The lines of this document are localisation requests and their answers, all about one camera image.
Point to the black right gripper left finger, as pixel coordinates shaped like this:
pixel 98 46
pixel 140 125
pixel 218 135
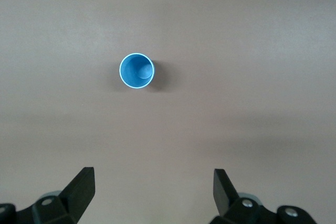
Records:
pixel 76 195

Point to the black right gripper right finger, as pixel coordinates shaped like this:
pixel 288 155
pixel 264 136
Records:
pixel 223 197

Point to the blue plastic cup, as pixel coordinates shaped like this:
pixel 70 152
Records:
pixel 131 72

